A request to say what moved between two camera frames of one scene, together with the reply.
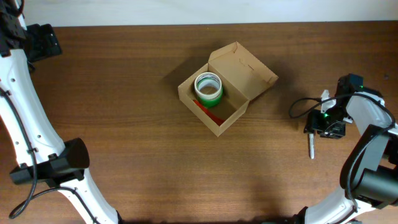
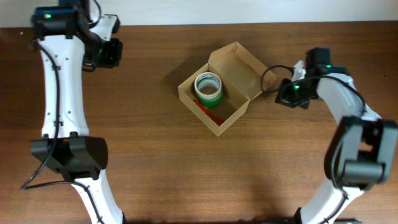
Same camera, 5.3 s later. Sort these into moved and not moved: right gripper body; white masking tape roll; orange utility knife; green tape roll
Moved: right gripper body
Not moved: green tape roll; orange utility knife; white masking tape roll
